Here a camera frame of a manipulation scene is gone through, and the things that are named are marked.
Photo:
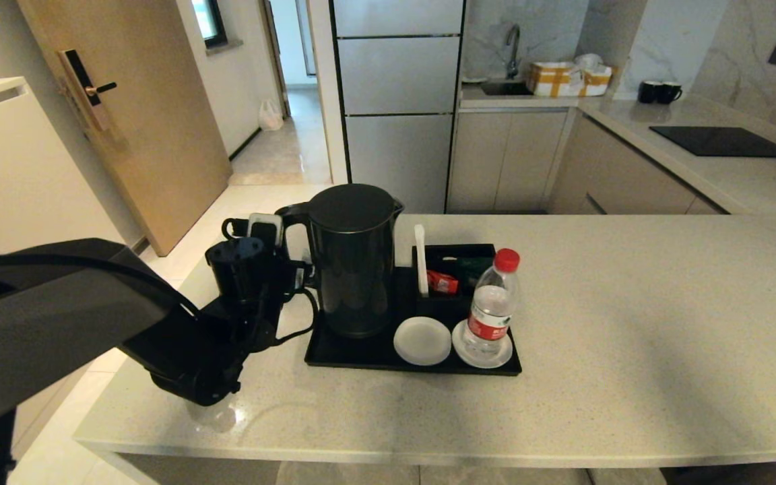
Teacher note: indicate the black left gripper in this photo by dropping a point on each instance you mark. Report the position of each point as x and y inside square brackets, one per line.
[287, 279]

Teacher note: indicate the dark framed window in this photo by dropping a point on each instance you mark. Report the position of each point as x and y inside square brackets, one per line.
[207, 20]

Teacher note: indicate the white cabinet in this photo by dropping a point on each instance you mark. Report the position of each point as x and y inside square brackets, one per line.
[17, 175]

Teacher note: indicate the light wooden door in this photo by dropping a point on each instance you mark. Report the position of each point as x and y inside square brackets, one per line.
[152, 135]

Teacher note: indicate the cardboard box with yellow tape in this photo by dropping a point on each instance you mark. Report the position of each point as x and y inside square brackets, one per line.
[553, 79]

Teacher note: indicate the black serving tray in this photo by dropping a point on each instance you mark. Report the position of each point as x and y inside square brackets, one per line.
[354, 356]

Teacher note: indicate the black condiment holder box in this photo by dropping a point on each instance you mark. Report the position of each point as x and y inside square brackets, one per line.
[469, 253]

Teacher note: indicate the silver refrigerator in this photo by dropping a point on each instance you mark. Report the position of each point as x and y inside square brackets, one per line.
[398, 135]

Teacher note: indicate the red-capped plastic water bottle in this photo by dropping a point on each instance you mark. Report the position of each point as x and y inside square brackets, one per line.
[491, 308]
[216, 417]

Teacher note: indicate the chrome kitchen faucet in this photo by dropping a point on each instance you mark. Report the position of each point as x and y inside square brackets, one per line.
[513, 63]

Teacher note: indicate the white crumpled plastic bag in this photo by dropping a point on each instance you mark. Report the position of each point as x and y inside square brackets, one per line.
[590, 62]

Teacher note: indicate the black induction cooktop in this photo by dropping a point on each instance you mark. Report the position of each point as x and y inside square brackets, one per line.
[723, 141]

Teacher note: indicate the white stick sachet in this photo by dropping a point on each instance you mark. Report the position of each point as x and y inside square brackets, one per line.
[421, 259]

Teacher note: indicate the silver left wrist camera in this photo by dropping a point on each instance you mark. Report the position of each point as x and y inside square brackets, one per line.
[265, 230]

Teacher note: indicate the black electric kettle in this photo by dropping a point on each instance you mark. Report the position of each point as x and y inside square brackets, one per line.
[354, 269]

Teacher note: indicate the white paper coaster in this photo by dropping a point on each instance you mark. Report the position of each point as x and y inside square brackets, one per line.
[422, 341]
[459, 349]

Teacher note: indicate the steel kitchen sink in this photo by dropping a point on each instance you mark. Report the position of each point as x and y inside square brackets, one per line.
[506, 88]

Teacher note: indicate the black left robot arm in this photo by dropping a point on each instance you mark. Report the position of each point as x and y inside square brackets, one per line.
[58, 323]

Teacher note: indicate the white tied plastic bag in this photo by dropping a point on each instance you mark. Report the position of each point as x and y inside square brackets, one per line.
[270, 116]

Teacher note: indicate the beige kitchen base cabinets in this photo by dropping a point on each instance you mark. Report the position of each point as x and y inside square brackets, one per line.
[502, 162]

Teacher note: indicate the black mug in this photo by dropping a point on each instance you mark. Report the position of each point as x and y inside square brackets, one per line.
[647, 92]
[668, 93]

